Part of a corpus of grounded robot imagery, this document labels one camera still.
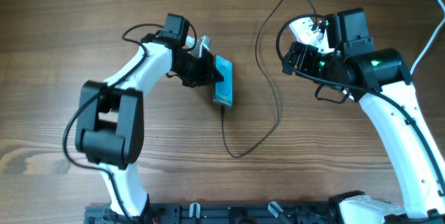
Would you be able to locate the blue screen smartphone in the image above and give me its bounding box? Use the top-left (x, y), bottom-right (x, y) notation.
top-left (213, 55), bottom-right (234, 107)

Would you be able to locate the black charging cable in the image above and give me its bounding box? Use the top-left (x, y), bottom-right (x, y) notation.
top-left (220, 0), bottom-right (319, 159)

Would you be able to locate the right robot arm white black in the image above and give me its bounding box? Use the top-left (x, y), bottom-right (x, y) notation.
top-left (279, 8), bottom-right (444, 223)

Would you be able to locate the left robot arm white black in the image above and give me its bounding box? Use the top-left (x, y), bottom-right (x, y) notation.
top-left (63, 13), bottom-right (224, 223)

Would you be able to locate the white usb charger adapter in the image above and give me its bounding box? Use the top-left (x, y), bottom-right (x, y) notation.
top-left (297, 29), bottom-right (323, 47)

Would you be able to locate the white power strip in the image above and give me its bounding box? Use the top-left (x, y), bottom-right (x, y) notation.
top-left (289, 17), bottom-right (334, 54)

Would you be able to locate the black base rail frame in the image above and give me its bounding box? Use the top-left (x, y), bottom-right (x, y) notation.
top-left (83, 201), bottom-right (340, 224)

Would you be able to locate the white power strip cord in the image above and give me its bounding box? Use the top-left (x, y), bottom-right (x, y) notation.
top-left (410, 0), bottom-right (445, 76)

